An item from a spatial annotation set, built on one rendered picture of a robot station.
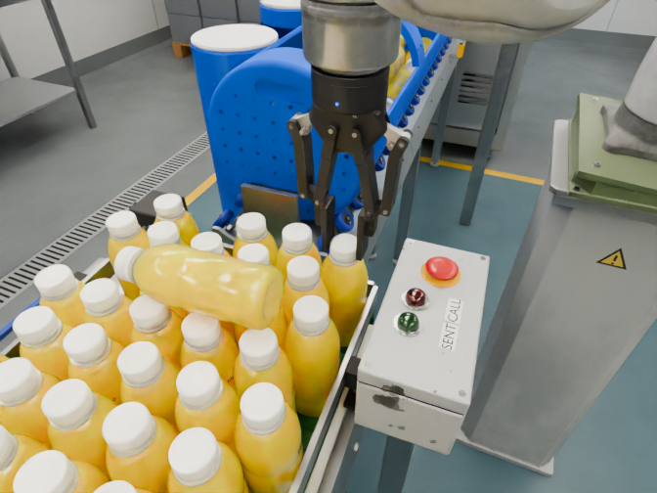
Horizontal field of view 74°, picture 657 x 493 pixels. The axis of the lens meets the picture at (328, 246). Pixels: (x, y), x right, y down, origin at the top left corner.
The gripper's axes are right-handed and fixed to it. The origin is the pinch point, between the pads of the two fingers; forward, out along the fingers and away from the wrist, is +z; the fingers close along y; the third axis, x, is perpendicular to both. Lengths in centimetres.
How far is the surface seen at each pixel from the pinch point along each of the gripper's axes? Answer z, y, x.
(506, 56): 24, -17, -158
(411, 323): -1.2, -10.9, 12.9
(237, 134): -0.7, 24.7, -17.0
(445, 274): -1.2, -13.0, 5.0
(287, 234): 2.1, 7.6, 1.0
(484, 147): 64, -17, -158
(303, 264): 2.1, 3.4, 5.7
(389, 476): 38.2, -11.9, 10.9
